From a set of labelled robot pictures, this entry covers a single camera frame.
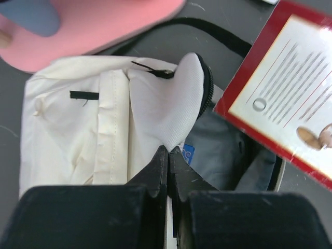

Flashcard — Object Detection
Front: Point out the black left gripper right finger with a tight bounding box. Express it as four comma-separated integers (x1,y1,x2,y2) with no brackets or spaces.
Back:
168,148,331,248

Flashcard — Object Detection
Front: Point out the pink three-tier shelf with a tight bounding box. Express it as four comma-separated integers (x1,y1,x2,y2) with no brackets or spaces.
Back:
1,1,186,73

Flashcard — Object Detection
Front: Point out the red bordered white book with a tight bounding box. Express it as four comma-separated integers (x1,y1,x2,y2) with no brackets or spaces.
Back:
215,1,331,189

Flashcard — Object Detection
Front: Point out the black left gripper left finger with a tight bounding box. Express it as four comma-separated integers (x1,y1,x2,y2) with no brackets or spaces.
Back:
1,146,168,248

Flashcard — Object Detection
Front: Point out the beige canvas backpack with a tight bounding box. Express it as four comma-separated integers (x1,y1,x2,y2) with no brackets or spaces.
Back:
19,17,286,249

